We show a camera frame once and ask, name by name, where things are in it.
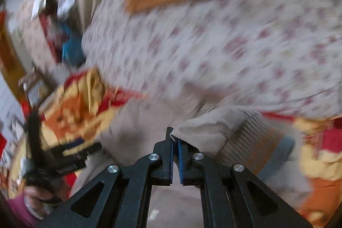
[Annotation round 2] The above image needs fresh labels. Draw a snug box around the floral quilt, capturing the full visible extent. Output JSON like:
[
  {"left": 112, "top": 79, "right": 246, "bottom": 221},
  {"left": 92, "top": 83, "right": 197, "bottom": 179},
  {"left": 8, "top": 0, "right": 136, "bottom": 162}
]
[{"left": 81, "top": 0, "right": 342, "bottom": 122}]

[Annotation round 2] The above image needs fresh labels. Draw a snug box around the beige jacket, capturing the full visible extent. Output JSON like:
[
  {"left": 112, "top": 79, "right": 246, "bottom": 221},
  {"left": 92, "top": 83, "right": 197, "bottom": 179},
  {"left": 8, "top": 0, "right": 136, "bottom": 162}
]
[{"left": 69, "top": 98, "right": 314, "bottom": 228}]

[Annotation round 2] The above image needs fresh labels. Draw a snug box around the person's left forearm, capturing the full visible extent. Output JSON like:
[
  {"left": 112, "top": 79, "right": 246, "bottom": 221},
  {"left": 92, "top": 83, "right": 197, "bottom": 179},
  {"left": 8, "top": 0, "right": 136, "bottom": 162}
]
[{"left": 6, "top": 197, "right": 40, "bottom": 228}]

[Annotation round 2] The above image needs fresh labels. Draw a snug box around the person's left hand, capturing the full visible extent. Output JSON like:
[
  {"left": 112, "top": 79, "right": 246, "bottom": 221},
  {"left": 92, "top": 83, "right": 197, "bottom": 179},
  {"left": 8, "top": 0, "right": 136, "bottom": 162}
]
[{"left": 24, "top": 185, "right": 58, "bottom": 218}]

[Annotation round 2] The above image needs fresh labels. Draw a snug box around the red board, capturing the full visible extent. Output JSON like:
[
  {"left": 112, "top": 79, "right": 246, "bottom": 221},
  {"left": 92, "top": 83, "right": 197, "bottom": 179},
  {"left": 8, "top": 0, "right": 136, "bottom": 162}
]
[{"left": 39, "top": 13, "right": 60, "bottom": 64}]

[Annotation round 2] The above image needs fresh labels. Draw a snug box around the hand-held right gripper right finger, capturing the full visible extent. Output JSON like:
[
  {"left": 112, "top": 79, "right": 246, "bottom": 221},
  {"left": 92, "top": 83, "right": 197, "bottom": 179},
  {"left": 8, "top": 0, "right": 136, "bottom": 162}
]
[{"left": 177, "top": 138, "right": 314, "bottom": 228}]

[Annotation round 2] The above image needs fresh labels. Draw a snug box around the blue plastic bag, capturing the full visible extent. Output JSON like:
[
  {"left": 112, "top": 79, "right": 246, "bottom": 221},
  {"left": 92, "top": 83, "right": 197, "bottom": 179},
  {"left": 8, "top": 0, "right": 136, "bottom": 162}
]
[{"left": 61, "top": 24, "right": 86, "bottom": 68}]

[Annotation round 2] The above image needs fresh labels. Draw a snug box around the red orange printed blanket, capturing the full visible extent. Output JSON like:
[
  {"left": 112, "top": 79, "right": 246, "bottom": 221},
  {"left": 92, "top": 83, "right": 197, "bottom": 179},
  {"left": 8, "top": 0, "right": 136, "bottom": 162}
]
[{"left": 0, "top": 67, "right": 342, "bottom": 228}]

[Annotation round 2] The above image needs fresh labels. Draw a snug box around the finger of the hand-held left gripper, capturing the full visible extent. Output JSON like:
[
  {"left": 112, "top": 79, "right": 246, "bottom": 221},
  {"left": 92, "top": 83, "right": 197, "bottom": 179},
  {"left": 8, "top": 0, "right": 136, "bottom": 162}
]
[
  {"left": 52, "top": 138, "right": 87, "bottom": 152},
  {"left": 63, "top": 142, "right": 103, "bottom": 162}
]

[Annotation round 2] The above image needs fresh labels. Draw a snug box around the wooden frame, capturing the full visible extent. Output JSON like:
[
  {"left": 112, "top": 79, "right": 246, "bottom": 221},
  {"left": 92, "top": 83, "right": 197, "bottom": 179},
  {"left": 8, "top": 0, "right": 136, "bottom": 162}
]
[{"left": 0, "top": 12, "right": 28, "bottom": 101}]

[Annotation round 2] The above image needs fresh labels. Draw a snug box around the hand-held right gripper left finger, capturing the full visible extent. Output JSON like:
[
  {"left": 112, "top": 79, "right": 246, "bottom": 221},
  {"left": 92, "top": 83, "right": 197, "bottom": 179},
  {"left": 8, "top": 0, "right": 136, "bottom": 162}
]
[{"left": 36, "top": 127, "right": 175, "bottom": 228}]

